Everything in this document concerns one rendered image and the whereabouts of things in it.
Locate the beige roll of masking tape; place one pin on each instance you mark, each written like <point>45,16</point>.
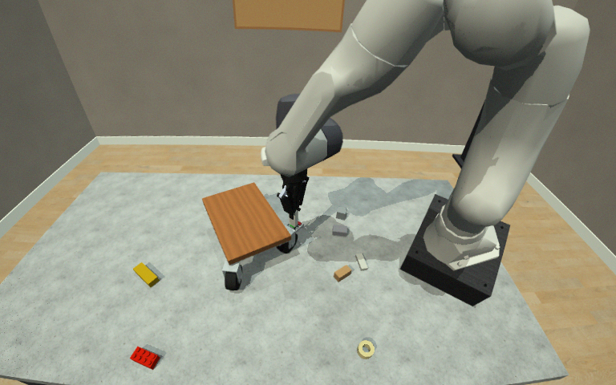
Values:
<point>369,346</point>

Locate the tan rectangular block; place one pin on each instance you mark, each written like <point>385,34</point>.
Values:
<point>342,273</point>

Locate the yellow rectangular block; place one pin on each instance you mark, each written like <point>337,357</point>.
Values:
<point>146,274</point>

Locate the red toy brick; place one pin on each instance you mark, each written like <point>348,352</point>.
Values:
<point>145,358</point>

